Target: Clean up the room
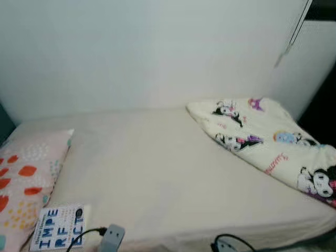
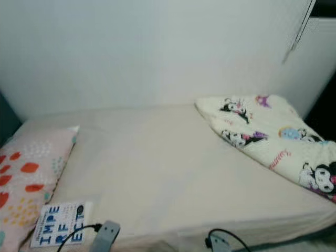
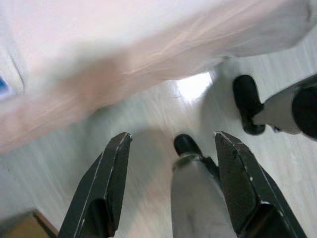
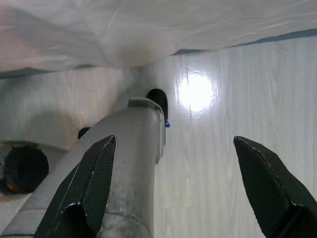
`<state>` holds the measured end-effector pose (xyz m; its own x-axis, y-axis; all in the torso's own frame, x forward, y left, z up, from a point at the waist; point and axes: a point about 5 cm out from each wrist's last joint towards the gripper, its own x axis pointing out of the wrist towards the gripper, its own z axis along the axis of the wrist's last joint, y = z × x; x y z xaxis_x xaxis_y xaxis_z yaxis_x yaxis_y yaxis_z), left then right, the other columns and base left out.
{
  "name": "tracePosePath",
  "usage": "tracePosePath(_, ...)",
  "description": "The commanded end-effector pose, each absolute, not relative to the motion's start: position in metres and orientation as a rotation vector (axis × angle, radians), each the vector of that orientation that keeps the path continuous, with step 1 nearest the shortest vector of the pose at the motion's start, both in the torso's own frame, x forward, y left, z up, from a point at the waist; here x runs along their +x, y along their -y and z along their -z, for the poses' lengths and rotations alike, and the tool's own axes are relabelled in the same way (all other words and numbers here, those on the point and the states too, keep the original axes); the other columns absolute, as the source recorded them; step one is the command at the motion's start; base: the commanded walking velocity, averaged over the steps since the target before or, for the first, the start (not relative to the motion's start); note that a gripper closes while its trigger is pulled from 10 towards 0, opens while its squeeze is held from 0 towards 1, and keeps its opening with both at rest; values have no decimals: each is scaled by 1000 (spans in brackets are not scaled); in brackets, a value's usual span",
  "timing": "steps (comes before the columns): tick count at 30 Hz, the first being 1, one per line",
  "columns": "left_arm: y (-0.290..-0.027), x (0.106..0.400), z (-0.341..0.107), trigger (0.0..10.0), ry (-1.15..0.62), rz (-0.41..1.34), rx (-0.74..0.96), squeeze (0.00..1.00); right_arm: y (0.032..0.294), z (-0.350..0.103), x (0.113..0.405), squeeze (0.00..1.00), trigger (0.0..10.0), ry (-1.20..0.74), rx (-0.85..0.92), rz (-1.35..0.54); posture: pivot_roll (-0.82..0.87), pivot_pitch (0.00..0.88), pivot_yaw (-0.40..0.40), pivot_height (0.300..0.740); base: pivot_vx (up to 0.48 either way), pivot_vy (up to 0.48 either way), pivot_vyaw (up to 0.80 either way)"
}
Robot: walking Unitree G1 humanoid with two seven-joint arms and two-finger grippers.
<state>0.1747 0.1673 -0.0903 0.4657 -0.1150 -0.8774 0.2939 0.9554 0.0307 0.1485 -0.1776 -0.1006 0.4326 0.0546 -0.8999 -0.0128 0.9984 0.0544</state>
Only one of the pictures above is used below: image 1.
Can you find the white book blue letters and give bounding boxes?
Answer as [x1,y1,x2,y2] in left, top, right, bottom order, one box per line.
[30,204,88,251]

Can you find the pink dotted pillow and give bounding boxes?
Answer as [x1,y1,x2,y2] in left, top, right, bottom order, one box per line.
[0,129,75,252]

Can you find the white cartoon print blanket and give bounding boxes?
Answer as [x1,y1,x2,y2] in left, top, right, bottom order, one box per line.
[186,97,336,208]

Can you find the cream mattress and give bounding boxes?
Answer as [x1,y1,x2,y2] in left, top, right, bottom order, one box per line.
[0,105,336,252]

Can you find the grey narrow wall strip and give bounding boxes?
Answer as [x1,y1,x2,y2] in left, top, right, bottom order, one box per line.
[275,0,313,69]

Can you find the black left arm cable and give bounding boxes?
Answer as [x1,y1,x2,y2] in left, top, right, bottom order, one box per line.
[66,227,108,252]

